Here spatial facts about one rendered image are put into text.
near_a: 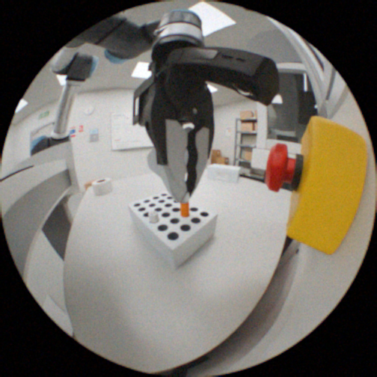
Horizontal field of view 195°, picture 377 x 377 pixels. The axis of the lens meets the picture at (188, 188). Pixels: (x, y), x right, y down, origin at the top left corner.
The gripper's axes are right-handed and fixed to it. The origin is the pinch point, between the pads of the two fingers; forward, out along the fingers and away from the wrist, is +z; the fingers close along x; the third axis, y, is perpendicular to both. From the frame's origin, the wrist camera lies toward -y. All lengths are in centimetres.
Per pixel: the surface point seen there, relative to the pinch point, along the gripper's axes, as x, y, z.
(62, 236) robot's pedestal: 40, 51, 29
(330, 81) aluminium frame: -1.8, -15.2, -13.9
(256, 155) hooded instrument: -50, 1, -4
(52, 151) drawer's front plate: 18.7, 19.8, -8.3
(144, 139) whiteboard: -140, 310, -37
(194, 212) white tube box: -1.4, 0.0, 3.5
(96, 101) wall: 1, 332, -159
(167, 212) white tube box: 1.3, 2.8, 3.7
